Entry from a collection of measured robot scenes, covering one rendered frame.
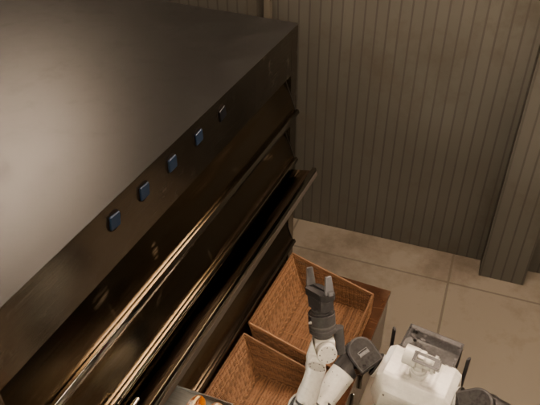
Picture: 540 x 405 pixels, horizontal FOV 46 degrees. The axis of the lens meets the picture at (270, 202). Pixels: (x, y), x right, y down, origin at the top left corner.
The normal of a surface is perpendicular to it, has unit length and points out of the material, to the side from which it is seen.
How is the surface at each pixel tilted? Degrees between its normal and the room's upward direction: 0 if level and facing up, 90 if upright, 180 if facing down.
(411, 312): 0
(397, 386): 45
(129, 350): 70
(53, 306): 90
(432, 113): 90
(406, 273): 0
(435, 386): 0
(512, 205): 90
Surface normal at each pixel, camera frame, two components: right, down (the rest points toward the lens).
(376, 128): -0.34, 0.58
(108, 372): 0.86, -0.04
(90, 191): 0.00, -0.79
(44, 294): 0.91, 0.25
